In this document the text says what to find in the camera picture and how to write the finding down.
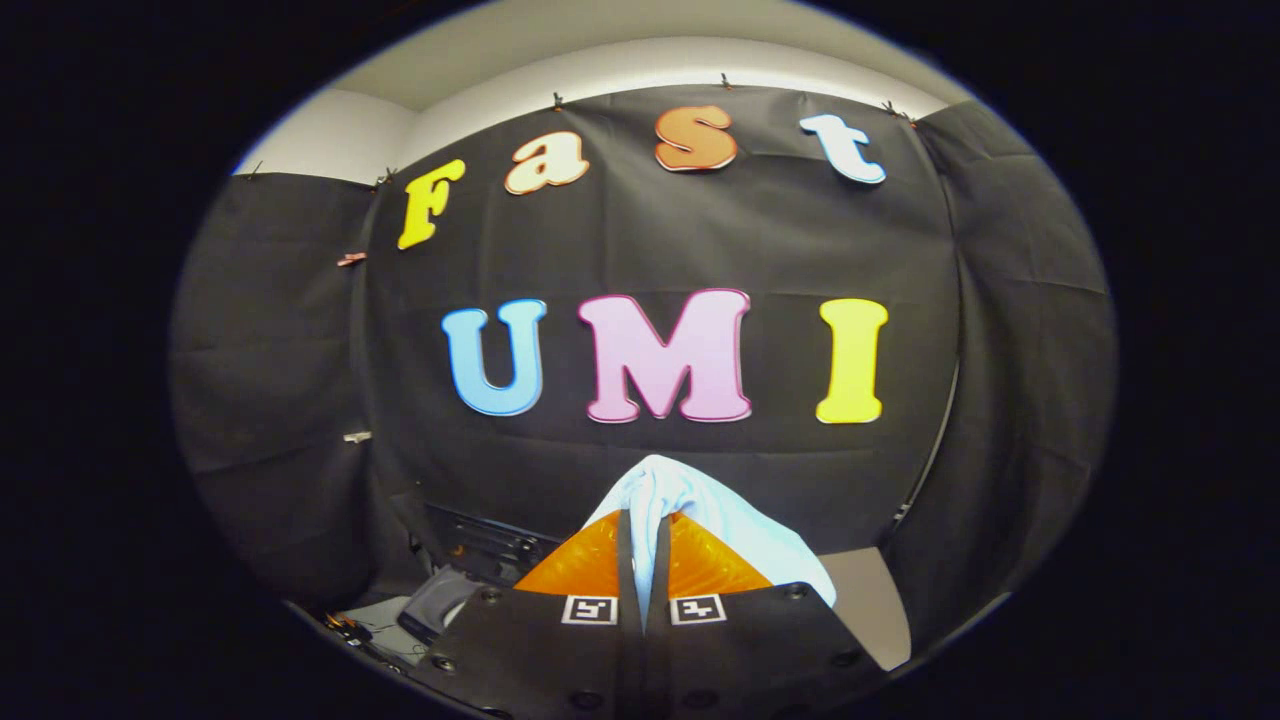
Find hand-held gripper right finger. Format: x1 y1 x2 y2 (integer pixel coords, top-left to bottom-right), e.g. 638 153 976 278
642 510 893 720

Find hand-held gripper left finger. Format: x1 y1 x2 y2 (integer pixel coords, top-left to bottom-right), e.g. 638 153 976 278
405 508 644 720

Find light blue garment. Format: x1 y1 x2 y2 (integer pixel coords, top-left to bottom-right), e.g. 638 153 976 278
583 454 838 629

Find grey washing machine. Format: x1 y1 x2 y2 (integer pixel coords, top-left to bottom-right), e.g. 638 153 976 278
395 498 563 649

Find beige cabinet with dark top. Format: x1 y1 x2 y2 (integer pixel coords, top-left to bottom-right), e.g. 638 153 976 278
818 546 914 673

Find black backdrop cloth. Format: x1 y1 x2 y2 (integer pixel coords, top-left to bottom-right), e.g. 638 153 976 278
168 85 1119 651

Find tangled cables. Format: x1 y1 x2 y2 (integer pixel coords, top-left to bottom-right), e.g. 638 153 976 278
320 608 403 663

